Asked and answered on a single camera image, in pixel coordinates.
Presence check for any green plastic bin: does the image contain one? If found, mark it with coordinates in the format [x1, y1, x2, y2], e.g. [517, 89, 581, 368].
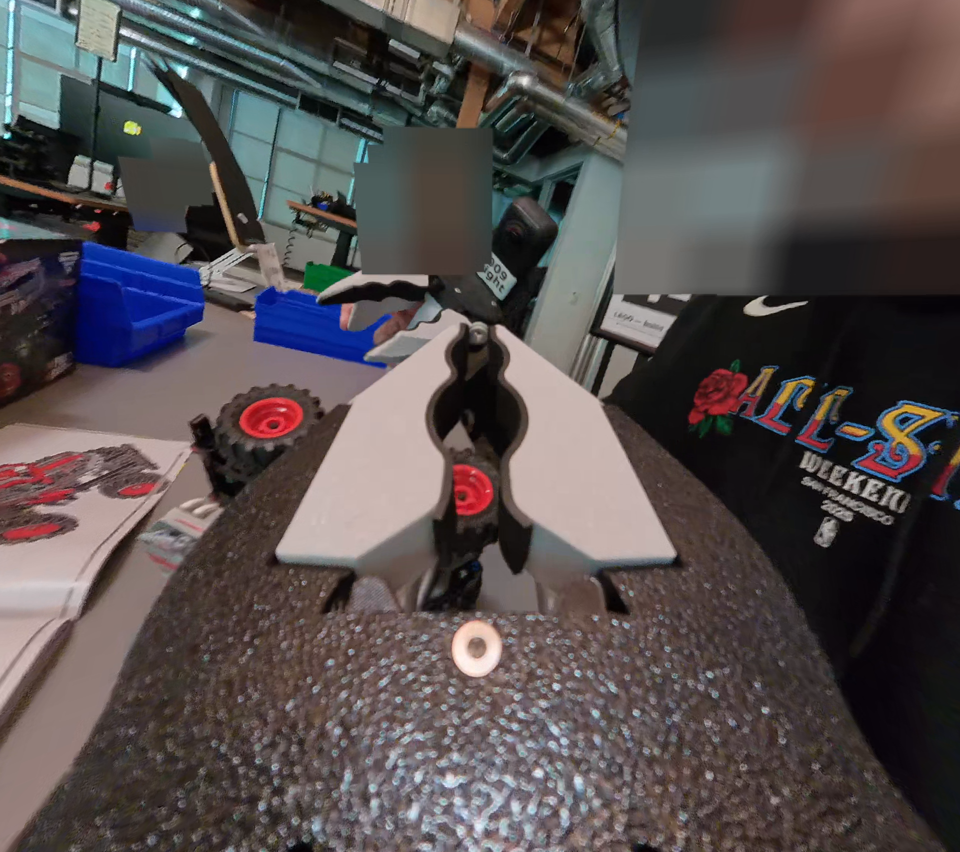
[303, 261, 358, 292]

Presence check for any white hanging sign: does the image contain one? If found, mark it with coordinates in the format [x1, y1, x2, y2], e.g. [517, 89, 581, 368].
[75, 0, 123, 63]

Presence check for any white instruction booklet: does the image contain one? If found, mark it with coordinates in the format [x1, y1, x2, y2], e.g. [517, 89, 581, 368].
[0, 421, 194, 718]

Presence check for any grey desk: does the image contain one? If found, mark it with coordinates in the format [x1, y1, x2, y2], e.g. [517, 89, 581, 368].
[0, 301, 391, 793]

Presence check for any black red toy monster truck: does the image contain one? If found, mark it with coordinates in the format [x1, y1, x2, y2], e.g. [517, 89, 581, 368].
[142, 383, 505, 609]

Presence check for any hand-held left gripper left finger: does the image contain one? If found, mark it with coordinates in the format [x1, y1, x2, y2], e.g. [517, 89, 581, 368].
[274, 323, 477, 587]

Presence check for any framed white sign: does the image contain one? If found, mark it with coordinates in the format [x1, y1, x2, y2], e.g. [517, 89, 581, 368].
[591, 293, 693, 356]

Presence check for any tan black board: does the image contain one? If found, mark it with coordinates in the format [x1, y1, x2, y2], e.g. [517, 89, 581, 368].
[150, 61, 269, 247]

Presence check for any blue plastic bin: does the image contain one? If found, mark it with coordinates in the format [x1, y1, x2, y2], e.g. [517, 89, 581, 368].
[253, 287, 393, 367]
[75, 241, 206, 368]

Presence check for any person's right hand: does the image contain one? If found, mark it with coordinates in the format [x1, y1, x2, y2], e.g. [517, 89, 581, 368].
[372, 311, 421, 345]

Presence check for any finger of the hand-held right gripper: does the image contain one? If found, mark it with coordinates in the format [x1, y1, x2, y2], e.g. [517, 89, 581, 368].
[315, 271, 444, 333]
[363, 307, 460, 369]

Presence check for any person's black clothing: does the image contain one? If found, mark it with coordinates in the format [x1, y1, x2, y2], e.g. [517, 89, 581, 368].
[600, 293, 960, 852]

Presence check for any black toy set box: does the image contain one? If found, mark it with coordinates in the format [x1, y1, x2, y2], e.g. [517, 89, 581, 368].
[0, 239, 85, 408]

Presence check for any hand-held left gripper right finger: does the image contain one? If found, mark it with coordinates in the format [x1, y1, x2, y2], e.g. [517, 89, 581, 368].
[482, 323, 681, 602]

